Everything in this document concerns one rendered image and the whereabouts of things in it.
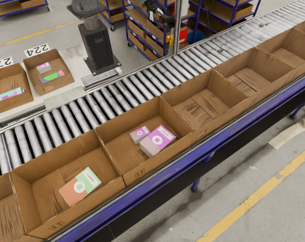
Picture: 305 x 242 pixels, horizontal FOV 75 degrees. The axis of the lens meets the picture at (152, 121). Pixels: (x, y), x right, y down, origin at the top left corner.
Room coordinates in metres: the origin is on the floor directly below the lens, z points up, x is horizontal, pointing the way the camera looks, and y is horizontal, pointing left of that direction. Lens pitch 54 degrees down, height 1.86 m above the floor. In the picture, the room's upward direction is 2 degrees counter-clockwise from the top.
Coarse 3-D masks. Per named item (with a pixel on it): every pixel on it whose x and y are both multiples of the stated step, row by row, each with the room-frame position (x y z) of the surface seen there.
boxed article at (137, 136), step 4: (140, 128) 0.63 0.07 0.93; (144, 128) 0.63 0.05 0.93; (132, 132) 0.60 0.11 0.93; (136, 132) 0.60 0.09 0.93; (140, 132) 0.60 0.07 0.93; (144, 132) 0.60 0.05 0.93; (148, 132) 0.60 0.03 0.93; (132, 136) 0.58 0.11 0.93; (136, 136) 0.57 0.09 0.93; (140, 136) 0.57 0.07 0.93; (144, 136) 0.58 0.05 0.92; (132, 140) 0.57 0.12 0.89; (136, 140) 0.55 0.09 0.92; (140, 140) 0.56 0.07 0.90
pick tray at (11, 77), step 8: (16, 64) 1.36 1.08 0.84; (0, 72) 1.30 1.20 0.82; (8, 72) 1.32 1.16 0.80; (16, 72) 1.34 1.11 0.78; (24, 72) 1.33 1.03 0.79; (0, 80) 1.27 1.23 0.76; (8, 80) 1.27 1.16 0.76; (16, 80) 1.26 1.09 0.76; (24, 80) 1.17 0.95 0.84; (0, 88) 1.18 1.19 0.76; (8, 88) 1.17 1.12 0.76; (24, 88) 1.17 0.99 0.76; (16, 96) 1.00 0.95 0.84; (24, 96) 1.02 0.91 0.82; (32, 96) 1.08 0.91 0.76; (0, 104) 0.95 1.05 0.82; (8, 104) 0.97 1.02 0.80; (16, 104) 0.99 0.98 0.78; (0, 112) 0.93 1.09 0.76
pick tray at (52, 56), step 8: (32, 56) 1.45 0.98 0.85; (40, 56) 1.48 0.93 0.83; (48, 56) 1.51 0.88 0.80; (56, 56) 1.54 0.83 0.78; (24, 64) 1.35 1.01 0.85; (32, 64) 1.43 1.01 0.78; (40, 64) 1.46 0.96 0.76; (56, 64) 1.45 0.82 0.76; (64, 64) 1.42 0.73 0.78; (32, 72) 1.36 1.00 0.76; (48, 72) 1.35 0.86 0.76; (64, 72) 1.34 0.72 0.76; (32, 80) 1.20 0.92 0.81; (56, 80) 1.16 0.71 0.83; (64, 80) 1.19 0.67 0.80; (72, 80) 1.22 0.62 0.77; (40, 88) 1.10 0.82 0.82; (48, 88) 1.12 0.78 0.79; (56, 88) 1.15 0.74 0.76
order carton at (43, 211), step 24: (72, 144) 0.49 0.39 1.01; (96, 144) 0.54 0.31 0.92; (24, 168) 0.38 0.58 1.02; (48, 168) 0.41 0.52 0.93; (72, 168) 0.43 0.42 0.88; (96, 168) 0.42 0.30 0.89; (24, 192) 0.28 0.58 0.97; (48, 192) 0.31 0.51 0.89; (96, 192) 0.25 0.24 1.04; (120, 192) 0.29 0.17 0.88; (24, 216) 0.17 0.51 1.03; (48, 216) 0.20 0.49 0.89; (72, 216) 0.18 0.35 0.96
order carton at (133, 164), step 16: (160, 96) 0.75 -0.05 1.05; (128, 112) 0.66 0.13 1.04; (144, 112) 0.71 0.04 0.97; (160, 112) 0.74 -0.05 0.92; (96, 128) 0.56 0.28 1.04; (112, 128) 0.60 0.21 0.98; (128, 128) 0.65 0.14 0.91; (176, 128) 0.62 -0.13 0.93; (112, 144) 0.56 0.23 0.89; (128, 144) 0.55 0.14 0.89; (176, 144) 0.46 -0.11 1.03; (128, 160) 0.45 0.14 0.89; (144, 160) 0.45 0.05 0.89; (160, 160) 0.41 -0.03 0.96; (128, 176) 0.33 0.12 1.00; (144, 176) 0.37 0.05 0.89
